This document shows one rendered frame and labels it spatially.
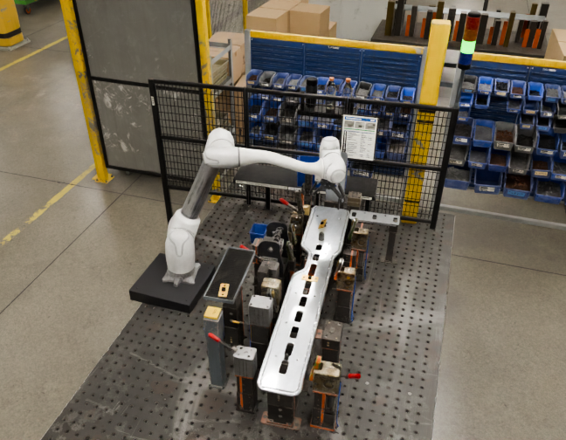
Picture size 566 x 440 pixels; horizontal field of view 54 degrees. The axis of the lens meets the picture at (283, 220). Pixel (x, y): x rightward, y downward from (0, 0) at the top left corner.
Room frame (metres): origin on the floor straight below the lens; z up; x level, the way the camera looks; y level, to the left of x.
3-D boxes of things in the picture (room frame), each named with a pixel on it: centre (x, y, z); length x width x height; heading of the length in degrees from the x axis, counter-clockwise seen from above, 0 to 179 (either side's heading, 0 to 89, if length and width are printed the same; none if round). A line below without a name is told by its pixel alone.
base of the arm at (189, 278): (2.43, 0.58, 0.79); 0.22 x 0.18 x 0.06; 174
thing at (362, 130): (3.11, -0.46, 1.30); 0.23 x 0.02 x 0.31; 77
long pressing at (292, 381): (2.11, -0.14, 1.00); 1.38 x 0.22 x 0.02; 167
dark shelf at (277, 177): (3.06, -0.14, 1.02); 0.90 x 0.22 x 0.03; 77
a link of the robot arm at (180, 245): (2.46, 0.57, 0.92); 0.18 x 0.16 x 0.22; 7
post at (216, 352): (1.73, 0.30, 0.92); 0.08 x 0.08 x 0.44; 77
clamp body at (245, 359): (1.60, 0.16, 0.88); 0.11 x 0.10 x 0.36; 77
